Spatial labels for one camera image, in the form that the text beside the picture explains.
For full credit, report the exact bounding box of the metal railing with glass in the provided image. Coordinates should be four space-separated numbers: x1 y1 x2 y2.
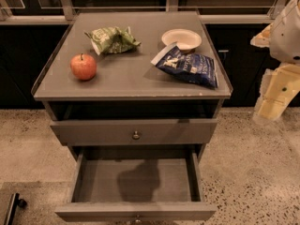
0 0 290 24

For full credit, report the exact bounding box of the gray drawer cabinet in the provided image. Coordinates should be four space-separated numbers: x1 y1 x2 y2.
32 11 233 149

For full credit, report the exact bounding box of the black object floor corner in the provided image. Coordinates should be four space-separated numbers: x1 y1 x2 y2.
3 193 27 225

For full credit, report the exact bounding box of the closed gray top drawer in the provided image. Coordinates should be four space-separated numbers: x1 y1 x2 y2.
51 119 217 146

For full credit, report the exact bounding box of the blue potato chip bag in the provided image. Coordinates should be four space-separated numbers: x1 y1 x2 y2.
151 43 218 89

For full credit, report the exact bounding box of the round metal middle knob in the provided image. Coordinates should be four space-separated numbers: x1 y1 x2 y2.
132 217 142 225

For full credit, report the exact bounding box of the red apple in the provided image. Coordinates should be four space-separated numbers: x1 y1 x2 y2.
70 53 97 81

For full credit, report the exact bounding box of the round metal top knob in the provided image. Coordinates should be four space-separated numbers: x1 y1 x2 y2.
132 131 141 140

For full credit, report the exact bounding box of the round metal knob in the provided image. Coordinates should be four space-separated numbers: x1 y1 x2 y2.
132 131 141 140
132 217 142 225

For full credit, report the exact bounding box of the open gray middle drawer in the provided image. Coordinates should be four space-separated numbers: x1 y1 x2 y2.
55 152 217 222

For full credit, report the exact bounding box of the green jalapeno chip bag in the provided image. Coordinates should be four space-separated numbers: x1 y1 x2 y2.
84 26 141 55

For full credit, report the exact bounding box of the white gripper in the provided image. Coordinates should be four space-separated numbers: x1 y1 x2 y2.
250 0 300 124

